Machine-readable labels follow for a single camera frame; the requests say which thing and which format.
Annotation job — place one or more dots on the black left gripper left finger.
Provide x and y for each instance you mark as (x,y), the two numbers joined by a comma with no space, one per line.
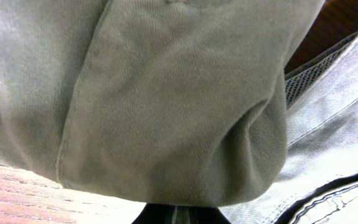
(155,214)

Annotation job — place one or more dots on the khaki shorts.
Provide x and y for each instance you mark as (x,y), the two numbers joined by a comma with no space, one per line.
(171,102)

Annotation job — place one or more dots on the grey shorts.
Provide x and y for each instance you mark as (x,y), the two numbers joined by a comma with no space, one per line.
(319,182)

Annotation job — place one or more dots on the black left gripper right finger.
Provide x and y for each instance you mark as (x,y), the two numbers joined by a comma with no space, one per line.
(206,215)

